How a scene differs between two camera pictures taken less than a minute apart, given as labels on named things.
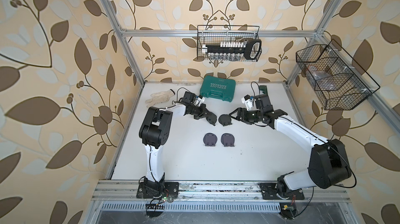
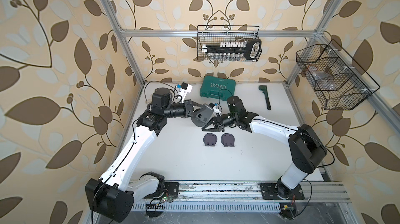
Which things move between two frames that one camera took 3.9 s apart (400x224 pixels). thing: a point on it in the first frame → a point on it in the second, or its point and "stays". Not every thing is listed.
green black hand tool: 263,88 stays
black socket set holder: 233,51 stays
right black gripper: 243,115 → 214,121
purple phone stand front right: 227,139 stays
